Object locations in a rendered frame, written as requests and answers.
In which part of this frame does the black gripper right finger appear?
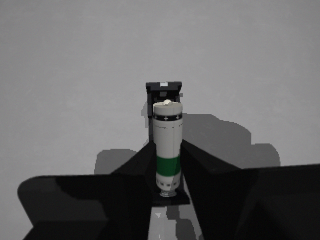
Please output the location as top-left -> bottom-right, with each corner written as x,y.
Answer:
180,139 -> 320,240

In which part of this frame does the white cylindrical battery with green band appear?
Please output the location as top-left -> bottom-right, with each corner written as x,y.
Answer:
153,99 -> 183,191

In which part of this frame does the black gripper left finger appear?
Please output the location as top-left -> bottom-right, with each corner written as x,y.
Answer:
17,140 -> 157,240

